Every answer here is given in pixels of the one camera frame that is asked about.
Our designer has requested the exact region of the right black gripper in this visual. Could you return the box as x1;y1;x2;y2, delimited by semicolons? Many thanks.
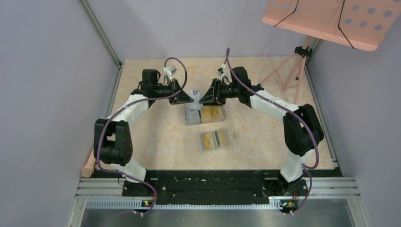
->
200;78;241;106

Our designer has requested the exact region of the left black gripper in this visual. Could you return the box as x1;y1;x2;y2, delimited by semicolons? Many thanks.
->
153;78;193;105

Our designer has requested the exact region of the clear plastic card box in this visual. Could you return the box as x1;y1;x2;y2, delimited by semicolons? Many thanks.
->
184;104;226;126

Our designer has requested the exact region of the yellow credit card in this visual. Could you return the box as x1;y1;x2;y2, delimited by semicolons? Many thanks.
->
200;132;216;151
216;130;229;148

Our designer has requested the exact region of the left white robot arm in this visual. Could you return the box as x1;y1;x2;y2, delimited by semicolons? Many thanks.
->
94;69;193;198

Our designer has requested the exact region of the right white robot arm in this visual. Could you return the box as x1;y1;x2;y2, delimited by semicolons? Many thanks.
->
199;67;324;195

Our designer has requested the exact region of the grey credit card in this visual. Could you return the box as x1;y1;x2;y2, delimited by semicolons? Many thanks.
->
189;90;202;110

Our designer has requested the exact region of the yellow card stack in box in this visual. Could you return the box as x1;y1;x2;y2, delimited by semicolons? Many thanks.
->
200;106;225;123

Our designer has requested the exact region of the pink music stand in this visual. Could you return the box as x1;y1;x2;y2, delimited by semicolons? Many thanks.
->
261;0;401;103

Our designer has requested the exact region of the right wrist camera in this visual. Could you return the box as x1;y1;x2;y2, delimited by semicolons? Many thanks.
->
217;64;227;78

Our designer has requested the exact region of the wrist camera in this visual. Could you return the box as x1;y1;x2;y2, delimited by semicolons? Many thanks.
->
217;64;227;78
164;66;177;76

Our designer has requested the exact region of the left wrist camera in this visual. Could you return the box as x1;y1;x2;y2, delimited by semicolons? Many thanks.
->
164;66;177;76

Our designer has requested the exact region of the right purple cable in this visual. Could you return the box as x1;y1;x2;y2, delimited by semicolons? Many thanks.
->
225;47;320;215

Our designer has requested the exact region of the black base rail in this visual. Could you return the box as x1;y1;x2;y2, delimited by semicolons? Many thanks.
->
122;170;308;205

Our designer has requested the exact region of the wooden mallet handle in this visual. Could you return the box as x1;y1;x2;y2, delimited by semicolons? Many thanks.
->
81;149;96;178

